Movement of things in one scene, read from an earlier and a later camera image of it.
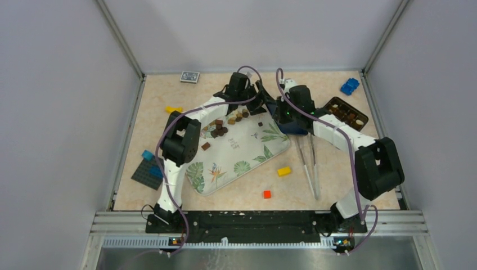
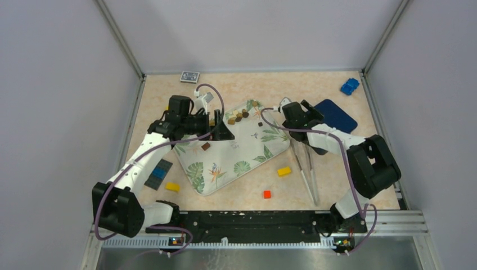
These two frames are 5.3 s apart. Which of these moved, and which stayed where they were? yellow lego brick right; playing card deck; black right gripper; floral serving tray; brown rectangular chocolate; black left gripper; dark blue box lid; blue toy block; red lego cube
Moved: dark blue box lid; black right gripper; black left gripper
Stayed: brown rectangular chocolate; playing card deck; blue toy block; red lego cube; floral serving tray; yellow lego brick right
